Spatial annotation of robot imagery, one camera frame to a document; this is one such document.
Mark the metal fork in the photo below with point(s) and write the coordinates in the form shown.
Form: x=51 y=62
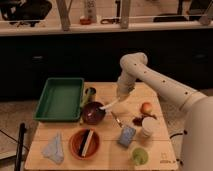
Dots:
x=117 y=120

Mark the black office chair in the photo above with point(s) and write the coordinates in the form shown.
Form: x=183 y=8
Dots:
x=30 y=12

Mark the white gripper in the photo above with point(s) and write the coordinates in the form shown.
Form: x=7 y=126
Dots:
x=121 y=96

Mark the dark purple bowl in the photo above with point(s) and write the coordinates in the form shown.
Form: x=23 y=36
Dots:
x=91 y=120

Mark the red object on shelf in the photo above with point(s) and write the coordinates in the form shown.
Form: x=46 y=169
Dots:
x=84 y=21

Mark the white paper cup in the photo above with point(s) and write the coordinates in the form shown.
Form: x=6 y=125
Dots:
x=148 y=126

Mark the white black dish brush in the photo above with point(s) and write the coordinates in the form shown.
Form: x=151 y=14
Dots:
x=108 y=105

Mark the blue sponge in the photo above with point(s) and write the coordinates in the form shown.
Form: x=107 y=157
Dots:
x=126 y=136

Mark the black pole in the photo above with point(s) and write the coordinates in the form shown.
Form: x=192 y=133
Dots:
x=22 y=131

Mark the black and white block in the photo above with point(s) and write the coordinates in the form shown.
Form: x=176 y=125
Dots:
x=86 y=143

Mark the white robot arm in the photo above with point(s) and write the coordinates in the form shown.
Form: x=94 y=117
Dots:
x=197 y=144

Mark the dark red grapes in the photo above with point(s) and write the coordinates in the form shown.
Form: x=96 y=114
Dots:
x=137 y=121

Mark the dark green can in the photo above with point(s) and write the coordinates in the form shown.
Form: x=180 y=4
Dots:
x=89 y=96

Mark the light blue cloth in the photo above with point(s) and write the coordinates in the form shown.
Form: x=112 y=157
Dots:
x=54 y=149

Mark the red yellow apple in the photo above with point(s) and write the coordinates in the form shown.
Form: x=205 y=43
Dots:
x=146 y=108

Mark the green plastic tray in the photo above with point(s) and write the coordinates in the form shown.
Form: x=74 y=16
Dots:
x=60 y=100

